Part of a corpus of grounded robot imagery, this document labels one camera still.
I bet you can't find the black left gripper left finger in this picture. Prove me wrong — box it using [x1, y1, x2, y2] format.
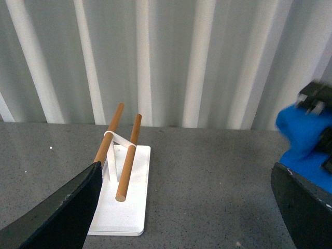
[1, 162, 103, 248]

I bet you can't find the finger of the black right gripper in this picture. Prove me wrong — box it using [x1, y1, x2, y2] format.
[271, 162, 331, 248]

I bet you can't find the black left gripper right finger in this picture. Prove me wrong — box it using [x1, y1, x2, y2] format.
[295, 81, 327, 115]

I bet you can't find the silver black second gripper body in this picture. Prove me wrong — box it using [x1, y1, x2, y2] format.
[316, 82, 331, 174]

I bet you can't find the blue microfiber cloth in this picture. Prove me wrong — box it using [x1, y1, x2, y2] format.
[276, 104, 331, 192]

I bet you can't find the white towel rack stand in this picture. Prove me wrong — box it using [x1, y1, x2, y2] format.
[88, 103, 151, 236]

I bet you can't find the white pleated curtain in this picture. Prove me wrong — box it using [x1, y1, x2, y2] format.
[1, 1, 331, 130]

